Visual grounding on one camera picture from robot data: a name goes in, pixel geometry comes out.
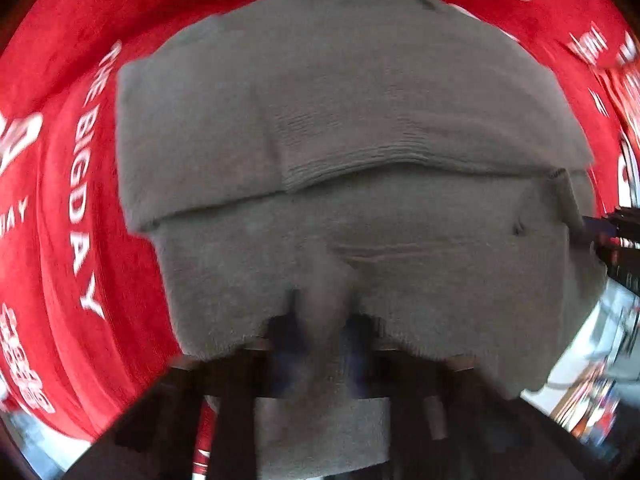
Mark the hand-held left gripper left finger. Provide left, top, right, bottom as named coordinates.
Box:
left=65, top=310, right=307, bottom=480

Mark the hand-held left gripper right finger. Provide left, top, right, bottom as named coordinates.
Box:
left=344, top=312, right=617, bottom=480

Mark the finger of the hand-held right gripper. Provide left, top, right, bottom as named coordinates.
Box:
left=582, top=207, right=640, bottom=242
left=592, top=241, right=640, bottom=297

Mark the grey knit sweater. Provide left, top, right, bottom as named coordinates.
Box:
left=115, top=0, right=602, bottom=477

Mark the red printed blanket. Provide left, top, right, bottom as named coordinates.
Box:
left=0, top=0, right=640, bottom=480

